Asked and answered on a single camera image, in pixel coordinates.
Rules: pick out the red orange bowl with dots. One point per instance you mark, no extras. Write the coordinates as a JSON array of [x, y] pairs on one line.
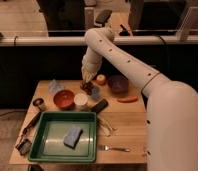
[[64, 99]]

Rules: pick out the blue sponge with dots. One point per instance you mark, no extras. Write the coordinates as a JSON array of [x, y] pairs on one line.
[[72, 136]]

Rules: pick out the metal tongs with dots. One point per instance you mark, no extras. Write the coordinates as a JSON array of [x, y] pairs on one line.
[[106, 127]]

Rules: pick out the dark red grape bunch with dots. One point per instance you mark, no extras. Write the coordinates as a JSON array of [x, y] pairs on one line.
[[87, 87]]

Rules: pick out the green plastic tray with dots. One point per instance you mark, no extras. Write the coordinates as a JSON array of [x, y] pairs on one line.
[[48, 143]]

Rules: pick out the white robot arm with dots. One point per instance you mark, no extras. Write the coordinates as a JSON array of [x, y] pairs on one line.
[[172, 106]]

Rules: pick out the black office chair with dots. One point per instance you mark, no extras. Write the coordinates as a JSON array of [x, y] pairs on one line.
[[103, 17]]

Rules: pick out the wooden table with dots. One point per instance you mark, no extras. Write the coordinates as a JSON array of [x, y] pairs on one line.
[[129, 120]]

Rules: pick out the small round metal strainer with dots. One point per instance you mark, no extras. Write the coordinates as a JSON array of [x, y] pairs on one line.
[[40, 104]]

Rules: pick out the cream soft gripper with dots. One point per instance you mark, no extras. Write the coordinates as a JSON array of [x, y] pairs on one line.
[[88, 76]]

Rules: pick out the clear plastic bag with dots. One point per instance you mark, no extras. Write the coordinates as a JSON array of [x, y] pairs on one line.
[[54, 87]]

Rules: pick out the silver fork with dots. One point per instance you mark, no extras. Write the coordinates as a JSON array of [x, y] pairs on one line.
[[108, 148]]

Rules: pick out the blue grey cup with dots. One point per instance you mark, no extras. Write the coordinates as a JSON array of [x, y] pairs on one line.
[[95, 93]]

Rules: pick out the purple bowl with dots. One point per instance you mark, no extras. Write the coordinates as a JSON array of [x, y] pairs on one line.
[[118, 84]]

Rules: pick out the orange carrot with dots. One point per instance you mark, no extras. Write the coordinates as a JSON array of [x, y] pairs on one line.
[[128, 99]]

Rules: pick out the white paper cup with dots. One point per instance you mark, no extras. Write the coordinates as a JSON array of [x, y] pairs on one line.
[[81, 100]]

